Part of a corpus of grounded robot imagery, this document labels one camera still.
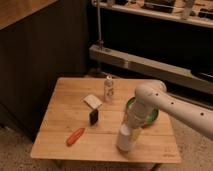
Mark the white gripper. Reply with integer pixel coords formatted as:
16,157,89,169
127,102,150,141

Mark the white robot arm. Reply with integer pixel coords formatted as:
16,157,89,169
127,80,213,140

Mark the black eraser block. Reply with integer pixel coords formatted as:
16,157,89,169
89,109,99,125

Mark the green bowl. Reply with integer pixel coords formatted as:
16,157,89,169
125,97,159,128

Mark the wooden folding table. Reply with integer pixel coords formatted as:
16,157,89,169
31,78,181,163

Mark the clear plastic bottle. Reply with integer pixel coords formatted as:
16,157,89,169
104,75,114,102

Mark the white paper card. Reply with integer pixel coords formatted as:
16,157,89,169
84,94,102,109

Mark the orange carrot toy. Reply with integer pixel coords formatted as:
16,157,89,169
66,128,85,146

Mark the metal shelf rack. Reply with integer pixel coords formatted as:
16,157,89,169
89,0,213,94

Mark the dark wooden cabinet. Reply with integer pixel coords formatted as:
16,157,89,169
0,0,88,140

